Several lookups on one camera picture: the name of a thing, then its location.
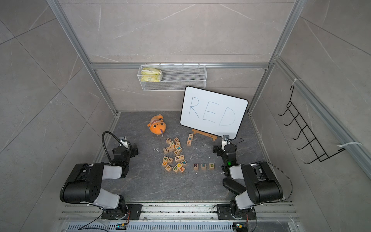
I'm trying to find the wooden block brown K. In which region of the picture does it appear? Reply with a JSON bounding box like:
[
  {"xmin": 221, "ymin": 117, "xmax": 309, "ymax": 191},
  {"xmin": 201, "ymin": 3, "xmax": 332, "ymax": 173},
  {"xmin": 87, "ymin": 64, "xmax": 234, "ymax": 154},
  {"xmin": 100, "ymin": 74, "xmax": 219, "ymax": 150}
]
[{"xmin": 165, "ymin": 165, "xmax": 173, "ymax": 172}]

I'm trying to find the orange plush fish toy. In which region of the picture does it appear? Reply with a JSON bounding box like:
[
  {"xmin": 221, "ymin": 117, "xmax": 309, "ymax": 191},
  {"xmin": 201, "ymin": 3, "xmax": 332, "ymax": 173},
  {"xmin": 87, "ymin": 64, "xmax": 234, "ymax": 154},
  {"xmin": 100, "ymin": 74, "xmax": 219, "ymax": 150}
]
[{"xmin": 147, "ymin": 114, "xmax": 166, "ymax": 135}]

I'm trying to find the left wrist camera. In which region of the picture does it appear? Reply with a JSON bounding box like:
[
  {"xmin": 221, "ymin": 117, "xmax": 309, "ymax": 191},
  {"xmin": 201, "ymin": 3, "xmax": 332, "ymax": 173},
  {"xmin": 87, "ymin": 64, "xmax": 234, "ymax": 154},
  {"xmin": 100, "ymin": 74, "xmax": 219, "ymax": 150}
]
[{"xmin": 119, "ymin": 136, "xmax": 129, "ymax": 149}]

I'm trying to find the white whiteboard with RED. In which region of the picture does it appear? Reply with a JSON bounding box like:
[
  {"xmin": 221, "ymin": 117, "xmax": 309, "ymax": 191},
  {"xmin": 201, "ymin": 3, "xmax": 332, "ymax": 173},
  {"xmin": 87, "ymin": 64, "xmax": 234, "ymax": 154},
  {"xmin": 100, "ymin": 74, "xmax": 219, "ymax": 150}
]
[{"xmin": 180, "ymin": 86, "xmax": 248, "ymax": 139}]

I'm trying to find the black wall hook rack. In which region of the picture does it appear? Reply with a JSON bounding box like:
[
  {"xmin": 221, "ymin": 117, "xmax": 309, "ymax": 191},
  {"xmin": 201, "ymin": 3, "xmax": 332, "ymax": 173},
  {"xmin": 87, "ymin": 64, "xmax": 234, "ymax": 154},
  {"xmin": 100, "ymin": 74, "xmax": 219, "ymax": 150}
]
[{"xmin": 278, "ymin": 86, "xmax": 345, "ymax": 165}]

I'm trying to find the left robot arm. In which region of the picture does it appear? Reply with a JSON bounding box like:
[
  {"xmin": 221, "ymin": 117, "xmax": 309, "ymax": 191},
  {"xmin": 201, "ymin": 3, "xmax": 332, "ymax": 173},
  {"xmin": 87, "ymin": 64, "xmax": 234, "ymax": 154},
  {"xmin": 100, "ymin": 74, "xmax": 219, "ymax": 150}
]
[{"xmin": 60, "ymin": 131, "xmax": 139, "ymax": 220}]

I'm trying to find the metal base rail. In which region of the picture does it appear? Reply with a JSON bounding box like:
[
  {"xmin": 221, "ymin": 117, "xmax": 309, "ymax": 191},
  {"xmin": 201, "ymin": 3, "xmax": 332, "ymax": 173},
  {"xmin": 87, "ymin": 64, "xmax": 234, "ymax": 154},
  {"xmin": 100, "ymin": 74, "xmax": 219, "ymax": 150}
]
[{"xmin": 53, "ymin": 202, "xmax": 304, "ymax": 232}]

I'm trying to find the wooden easel stand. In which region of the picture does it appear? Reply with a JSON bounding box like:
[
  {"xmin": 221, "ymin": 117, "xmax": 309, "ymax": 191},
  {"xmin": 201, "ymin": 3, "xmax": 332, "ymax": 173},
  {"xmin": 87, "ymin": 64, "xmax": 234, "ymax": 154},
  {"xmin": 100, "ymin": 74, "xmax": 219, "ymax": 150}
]
[{"xmin": 192, "ymin": 129, "xmax": 218, "ymax": 141}]

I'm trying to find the yellow packet in basket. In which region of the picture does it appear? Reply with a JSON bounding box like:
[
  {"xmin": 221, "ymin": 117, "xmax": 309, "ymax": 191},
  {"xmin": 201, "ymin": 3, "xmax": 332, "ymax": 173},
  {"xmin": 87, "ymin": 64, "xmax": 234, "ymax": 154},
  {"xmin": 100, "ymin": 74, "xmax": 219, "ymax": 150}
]
[{"xmin": 140, "ymin": 68, "xmax": 162, "ymax": 83}]

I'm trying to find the white wire mesh basket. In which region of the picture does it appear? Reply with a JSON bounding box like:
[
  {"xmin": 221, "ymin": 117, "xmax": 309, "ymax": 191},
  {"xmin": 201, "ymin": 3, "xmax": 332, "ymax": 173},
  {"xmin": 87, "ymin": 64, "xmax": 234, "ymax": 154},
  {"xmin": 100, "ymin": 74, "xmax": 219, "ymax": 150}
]
[{"xmin": 137, "ymin": 64, "xmax": 207, "ymax": 91}]

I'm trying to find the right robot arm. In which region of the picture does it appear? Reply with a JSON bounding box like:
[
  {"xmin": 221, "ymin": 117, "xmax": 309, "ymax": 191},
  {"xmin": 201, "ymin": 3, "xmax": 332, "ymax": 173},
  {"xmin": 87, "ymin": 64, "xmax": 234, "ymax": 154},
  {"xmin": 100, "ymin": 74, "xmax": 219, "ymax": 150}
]
[{"xmin": 213, "ymin": 144, "xmax": 286, "ymax": 219}]

